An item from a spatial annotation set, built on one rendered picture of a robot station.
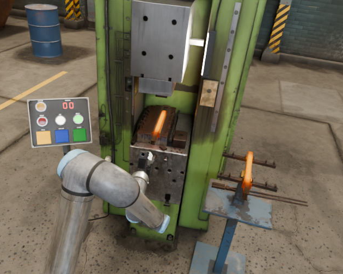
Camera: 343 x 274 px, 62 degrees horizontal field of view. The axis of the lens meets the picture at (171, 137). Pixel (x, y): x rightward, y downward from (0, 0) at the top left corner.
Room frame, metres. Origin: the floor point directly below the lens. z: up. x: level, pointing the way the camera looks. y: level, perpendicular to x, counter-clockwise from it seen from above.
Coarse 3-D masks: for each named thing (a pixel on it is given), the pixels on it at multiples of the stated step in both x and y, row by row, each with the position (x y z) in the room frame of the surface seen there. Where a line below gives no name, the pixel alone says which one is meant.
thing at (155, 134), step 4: (164, 112) 1.84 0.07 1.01; (160, 116) 1.77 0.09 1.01; (164, 116) 1.80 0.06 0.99; (160, 120) 1.71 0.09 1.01; (160, 124) 1.65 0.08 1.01; (156, 128) 1.60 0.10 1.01; (160, 128) 1.63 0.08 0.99; (152, 132) 1.54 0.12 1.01; (156, 132) 1.54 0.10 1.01; (152, 136) 1.49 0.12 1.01; (156, 136) 1.50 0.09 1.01; (152, 140) 1.45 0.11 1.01; (152, 144) 1.45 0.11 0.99
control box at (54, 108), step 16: (32, 112) 1.42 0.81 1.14; (48, 112) 1.45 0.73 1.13; (64, 112) 1.47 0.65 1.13; (80, 112) 1.50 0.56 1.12; (32, 128) 1.37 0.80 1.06; (48, 128) 1.40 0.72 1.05; (64, 128) 1.43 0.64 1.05; (80, 128) 1.46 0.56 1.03; (32, 144) 1.33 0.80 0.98; (48, 144) 1.35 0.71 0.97; (64, 144) 1.38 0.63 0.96
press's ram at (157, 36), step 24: (144, 0) 1.60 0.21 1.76; (168, 0) 1.69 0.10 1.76; (192, 0) 1.79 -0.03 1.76; (144, 24) 1.56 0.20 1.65; (168, 24) 1.55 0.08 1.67; (192, 24) 1.87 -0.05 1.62; (144, 48) 1.56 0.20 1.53; (168, 48) 1.55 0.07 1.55; (144, 72) 1.56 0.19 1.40; (168, 72) 1.55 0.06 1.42
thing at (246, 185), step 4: (248, 152) 1.43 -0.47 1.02; (252, 152) 1.43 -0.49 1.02; (248, 156) 1.39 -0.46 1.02; (252, 156) 1.39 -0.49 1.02; (248, 160) 1.34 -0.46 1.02; (248, 164) 1.31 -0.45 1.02; (248, 168) 1.27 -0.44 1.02; (248, 172) 1.23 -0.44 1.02; (248, 176) 1.20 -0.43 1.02; (244, 180) 1.16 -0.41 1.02; (248, 180) 1.16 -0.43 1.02; (244, 184) 1.12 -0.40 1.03; (248, 184) 1.12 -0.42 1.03; (244, 188) 1.09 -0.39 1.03; (248, 188) 1.09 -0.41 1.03; (244, 192) 1.06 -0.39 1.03; (248, 192) 1.06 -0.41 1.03; (244, 196) 1.05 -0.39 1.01
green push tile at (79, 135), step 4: (84, 128) 1.46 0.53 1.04; (76, 132) 1.43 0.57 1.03; (80, 132) 1.44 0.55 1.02; (84, 132) 1.44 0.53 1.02; (76, 136) 1.42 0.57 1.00; (80, 136) 1.42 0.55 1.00; (84, 136) 1.43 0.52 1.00; (76, 140) 1.40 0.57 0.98; (80, 140) 1.41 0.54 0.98; (84, 140) 1.42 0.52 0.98
